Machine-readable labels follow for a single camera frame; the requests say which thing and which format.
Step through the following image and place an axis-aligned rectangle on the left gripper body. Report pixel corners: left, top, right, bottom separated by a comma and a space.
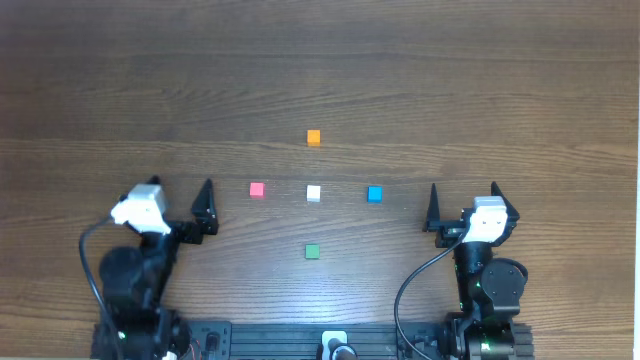
167, 219, 204, 246

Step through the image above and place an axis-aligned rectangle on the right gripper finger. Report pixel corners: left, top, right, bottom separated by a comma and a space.
490, 181, 521, 236
423, 182, 442, 233

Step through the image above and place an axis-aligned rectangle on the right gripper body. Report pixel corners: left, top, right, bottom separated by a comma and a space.
433, 209, 469, 249

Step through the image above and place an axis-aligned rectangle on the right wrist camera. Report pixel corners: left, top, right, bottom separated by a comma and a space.
462, 196, 509, 245

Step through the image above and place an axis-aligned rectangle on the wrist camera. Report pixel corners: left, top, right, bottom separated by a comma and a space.
110, 183, 172, 236
462, 196, 509, 245

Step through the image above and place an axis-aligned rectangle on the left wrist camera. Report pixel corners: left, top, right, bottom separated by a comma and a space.
110, 183, 172, 236

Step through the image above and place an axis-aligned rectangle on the mounting rail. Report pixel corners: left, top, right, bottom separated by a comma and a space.
92, 319, 536, 360

